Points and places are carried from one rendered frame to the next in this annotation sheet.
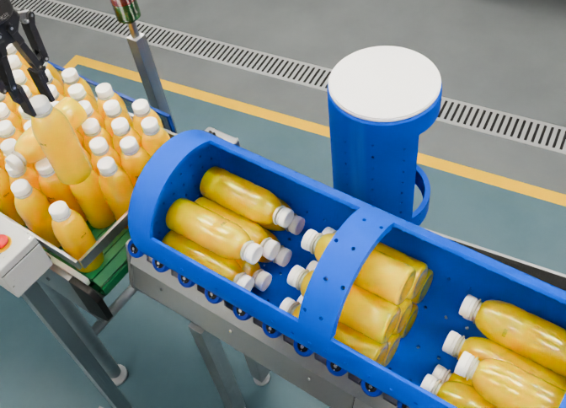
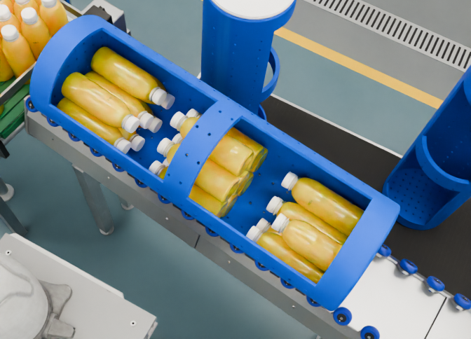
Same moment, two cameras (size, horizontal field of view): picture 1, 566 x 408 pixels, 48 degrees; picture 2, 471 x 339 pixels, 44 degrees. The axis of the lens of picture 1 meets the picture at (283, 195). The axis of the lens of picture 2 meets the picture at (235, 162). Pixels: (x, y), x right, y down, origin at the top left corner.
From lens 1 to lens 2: 0.24 m
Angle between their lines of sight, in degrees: 16
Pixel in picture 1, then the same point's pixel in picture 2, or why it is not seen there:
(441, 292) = (272, 164)
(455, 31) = not seen: outside the picture
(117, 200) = (17, 61)
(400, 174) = (256, 60)
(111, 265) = (10, 114)
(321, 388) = (175, 225)
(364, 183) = (226, 63)
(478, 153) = (326, 32)
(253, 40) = not seen: outside the picture
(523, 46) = not seen: outside the picture
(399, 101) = (261, 2)
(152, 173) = (52, 52)
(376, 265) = (225, 147)
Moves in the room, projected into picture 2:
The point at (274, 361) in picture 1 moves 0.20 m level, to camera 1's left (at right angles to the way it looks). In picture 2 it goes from (141, 203) to (65, 209)
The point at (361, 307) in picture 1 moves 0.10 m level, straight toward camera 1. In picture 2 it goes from (211, 176) to (207, 217)
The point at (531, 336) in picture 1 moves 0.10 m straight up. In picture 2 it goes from (327, 206) to (337, 189)
